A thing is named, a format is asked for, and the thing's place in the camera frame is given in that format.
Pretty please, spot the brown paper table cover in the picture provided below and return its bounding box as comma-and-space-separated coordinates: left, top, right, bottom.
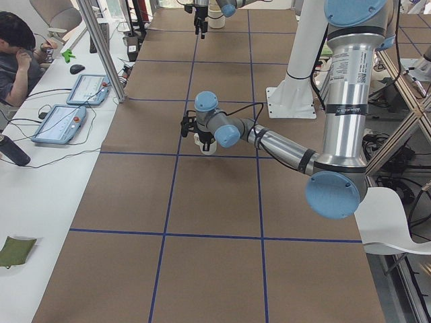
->
34, 9, 385, 322

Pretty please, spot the black keyboard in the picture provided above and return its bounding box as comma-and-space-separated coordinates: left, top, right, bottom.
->
89, 22, 110, 54

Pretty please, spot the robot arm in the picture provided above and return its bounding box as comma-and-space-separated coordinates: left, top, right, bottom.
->
183, 0, 257, 39
181, 1, 399, 219

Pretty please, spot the grey office chair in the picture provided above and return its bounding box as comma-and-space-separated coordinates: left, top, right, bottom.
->
30, 0, 82, 44

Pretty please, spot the black computer mouse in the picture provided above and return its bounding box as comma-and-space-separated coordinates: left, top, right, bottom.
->
69, 64, 85, 75

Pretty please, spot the white camera mast with base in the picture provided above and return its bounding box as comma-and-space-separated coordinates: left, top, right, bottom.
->
266, 0, 328, 119

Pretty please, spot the white HOME mug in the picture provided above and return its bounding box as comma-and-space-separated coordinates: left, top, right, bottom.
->
194, 133, 217, 155

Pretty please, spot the seated person in grey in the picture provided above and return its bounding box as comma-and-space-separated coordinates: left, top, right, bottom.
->
1, 11, 57, 107

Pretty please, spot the green cloth pouch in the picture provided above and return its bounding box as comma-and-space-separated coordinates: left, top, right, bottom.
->
1, 236, 37, 268

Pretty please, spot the green plastic toy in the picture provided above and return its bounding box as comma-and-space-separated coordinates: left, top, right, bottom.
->
61, 48, 75, 64

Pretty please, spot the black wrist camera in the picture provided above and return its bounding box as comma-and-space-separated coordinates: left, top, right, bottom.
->
184, 3, 195, 14
180, 110, 197, 138

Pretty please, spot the far blue teach pendant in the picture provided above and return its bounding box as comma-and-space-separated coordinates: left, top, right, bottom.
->
66, 74, 110, 106

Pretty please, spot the black water bottle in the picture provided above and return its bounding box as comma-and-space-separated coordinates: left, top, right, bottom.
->
1, 135, 31, 166

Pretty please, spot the blue teach pendant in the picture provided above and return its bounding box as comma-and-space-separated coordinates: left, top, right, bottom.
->
66, 74, 110, 106
30, 104, 87, 145

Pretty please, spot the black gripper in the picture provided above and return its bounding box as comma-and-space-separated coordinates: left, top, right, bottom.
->
194, 6, 207, 39
197, 130, 216, 151

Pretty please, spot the near blue teach pendant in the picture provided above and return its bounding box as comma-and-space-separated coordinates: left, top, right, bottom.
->
30, 104, 87, 145

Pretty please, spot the aluminium frame post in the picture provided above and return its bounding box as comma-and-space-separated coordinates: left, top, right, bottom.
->
77, 0, 126, 103

